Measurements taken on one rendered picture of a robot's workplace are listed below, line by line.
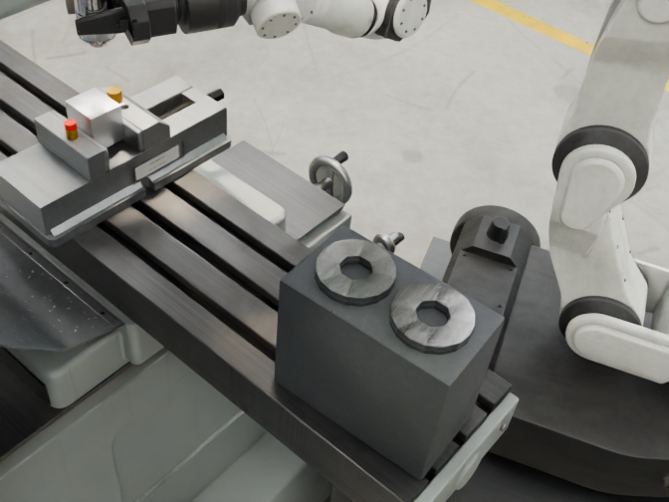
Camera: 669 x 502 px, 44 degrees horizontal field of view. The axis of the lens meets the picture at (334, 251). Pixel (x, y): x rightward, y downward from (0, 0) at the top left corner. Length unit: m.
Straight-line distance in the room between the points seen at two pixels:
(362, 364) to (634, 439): 0.79
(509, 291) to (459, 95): 1.68
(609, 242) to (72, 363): 0.87
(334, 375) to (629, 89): 0.61
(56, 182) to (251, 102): 1.94
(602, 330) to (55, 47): 2.51
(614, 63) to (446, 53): 2.30
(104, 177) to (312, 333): 0.45
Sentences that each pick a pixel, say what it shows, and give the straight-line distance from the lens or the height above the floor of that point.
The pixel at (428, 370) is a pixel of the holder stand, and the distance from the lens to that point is 0.85.
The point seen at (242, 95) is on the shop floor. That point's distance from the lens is 3.14.
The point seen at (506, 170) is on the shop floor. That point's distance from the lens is 2.96.
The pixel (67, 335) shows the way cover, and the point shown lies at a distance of 1.19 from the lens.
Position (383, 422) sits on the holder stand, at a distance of 0.95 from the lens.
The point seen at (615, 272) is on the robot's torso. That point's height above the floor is 0.81.
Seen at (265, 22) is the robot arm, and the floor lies 1.22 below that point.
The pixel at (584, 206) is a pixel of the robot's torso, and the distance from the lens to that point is 1.34.
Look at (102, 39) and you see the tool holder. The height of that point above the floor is 1.21.
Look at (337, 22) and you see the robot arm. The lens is 1.27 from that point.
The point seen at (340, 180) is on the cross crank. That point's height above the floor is 0.67.
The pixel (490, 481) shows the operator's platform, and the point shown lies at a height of 0.40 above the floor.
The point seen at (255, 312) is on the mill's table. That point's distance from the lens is 1.12.
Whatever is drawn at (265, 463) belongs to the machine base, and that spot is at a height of 0.20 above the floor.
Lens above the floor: 1.79
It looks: 45 degrees down
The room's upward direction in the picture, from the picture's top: 7 degrees clockwise
